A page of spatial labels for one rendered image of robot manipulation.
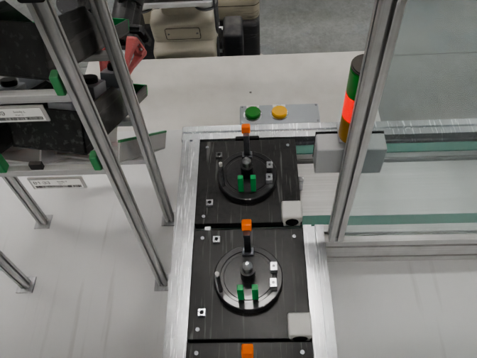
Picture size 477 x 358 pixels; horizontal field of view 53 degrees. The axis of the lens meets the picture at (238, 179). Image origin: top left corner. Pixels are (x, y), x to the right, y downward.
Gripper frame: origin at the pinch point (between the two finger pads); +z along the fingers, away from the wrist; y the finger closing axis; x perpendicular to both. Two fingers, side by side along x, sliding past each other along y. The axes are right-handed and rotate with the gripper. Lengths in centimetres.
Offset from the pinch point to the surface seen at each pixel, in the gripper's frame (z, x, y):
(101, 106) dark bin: 10.8, -13.0, 5.1
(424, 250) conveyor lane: 24, 27, 67
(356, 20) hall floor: -123, 196, 56
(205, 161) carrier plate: 10.1, 26.7, 14.9
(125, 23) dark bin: -5.7, -10.2, 4.9
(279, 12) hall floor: -125, 197, 7
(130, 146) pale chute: 13.5, 3.6, 4.7
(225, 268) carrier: 34.5, 13.2, 25.8
